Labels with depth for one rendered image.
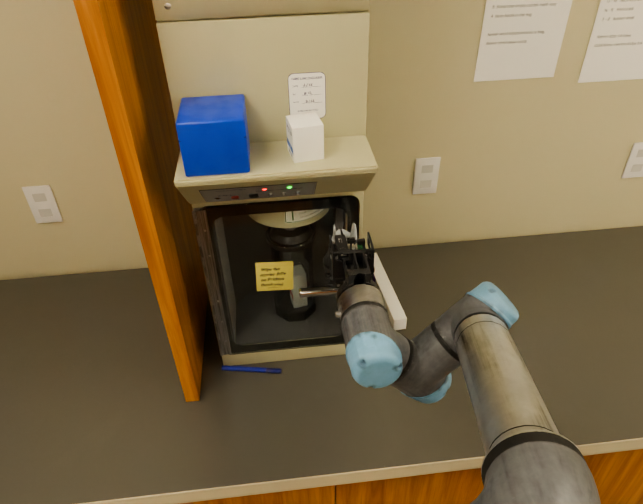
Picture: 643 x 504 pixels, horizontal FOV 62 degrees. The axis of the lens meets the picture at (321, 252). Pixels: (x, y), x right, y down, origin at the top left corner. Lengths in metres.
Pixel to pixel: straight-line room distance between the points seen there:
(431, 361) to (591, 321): 0.77
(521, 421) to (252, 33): 0.65
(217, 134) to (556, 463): 0.60
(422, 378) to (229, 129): 0.47
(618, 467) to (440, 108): 0.95
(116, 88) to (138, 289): 0.83
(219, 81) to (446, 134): 0.77
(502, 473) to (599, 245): 1.34
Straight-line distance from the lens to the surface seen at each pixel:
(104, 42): 0.82
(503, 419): 0.59
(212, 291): 1.13
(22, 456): 1.32
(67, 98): 1.45
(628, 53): 1.64
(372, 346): 0.76
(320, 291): 1.08
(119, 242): 1.64
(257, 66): 0.90
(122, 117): 0.85
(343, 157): 0.89
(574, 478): 0.53
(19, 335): 1.57
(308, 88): 0.92
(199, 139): 0.83
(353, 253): 0.89
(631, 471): 1.52
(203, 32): 0.89
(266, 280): 1.11
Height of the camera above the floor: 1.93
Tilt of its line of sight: 38 degrees down
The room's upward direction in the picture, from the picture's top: 1 degrees counter-clockwise
